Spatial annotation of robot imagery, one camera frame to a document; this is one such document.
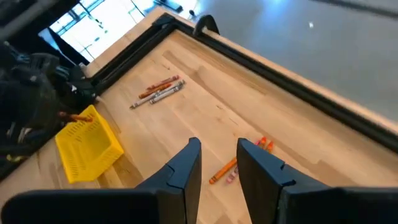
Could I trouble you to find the black aluminium frame rail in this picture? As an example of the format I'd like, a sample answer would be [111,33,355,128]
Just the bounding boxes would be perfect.
[88,14,169,88]
[93,18,175,94]
[161,14,398,155]

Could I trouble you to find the yellow plastic basket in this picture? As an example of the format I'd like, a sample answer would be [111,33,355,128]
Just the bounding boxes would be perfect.
[55,104,125,184]

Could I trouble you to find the black floor stand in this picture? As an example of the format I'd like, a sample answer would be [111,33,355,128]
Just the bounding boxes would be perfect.
[154,0,184,14]

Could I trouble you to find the black table clamp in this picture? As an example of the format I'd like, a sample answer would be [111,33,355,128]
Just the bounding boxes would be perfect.
[192,14,220,36]

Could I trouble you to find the crayons upper left cluster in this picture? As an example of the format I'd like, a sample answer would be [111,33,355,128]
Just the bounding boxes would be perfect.
[129,80,186,110]

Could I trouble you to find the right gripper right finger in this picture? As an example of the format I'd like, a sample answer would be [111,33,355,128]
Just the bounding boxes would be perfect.
[236,138,398,224]

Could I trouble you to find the red-orange crayon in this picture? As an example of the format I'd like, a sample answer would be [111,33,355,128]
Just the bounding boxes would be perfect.
[146,75,180,91]

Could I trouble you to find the grey crayon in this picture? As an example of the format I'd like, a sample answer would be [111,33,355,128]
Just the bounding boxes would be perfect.
[149,85,184,105]

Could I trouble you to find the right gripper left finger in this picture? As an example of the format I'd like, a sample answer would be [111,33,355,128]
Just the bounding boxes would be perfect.
[0,137,202,224]

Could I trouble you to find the pink crayon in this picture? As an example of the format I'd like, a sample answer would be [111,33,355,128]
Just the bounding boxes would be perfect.
[226,139,262,184]

